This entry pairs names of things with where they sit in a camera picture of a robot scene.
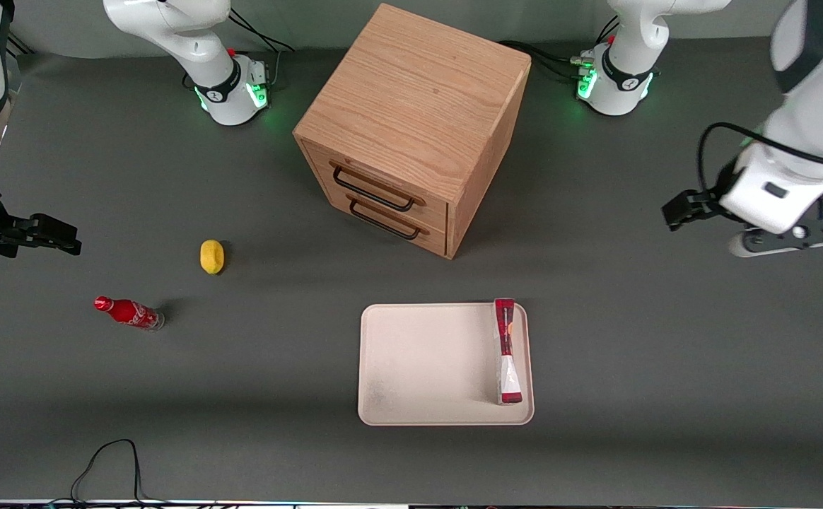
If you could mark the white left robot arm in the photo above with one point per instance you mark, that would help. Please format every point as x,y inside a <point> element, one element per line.
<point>623,85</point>

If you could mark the yellow lemon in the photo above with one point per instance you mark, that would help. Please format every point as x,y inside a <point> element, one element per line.
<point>212,256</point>

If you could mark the wooden drawer front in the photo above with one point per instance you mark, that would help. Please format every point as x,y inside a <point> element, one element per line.
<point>433,237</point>
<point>425,212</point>

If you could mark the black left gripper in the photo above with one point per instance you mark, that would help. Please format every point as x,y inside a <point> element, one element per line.
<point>710,201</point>

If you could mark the wooden two-drawer cabinet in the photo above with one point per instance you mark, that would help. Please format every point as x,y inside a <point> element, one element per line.
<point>418,92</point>

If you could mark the beige plastic tray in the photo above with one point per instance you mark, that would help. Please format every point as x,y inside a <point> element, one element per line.
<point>425,364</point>

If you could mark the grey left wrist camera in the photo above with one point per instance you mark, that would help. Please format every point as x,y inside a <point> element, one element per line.
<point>786,240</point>

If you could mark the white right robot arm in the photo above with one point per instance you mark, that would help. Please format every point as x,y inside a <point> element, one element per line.
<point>220,92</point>

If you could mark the red cookie box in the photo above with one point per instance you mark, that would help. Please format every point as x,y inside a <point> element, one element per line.
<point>507,353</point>

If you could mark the red cola bottle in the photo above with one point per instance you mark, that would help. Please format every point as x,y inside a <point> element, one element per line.
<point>129,312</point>

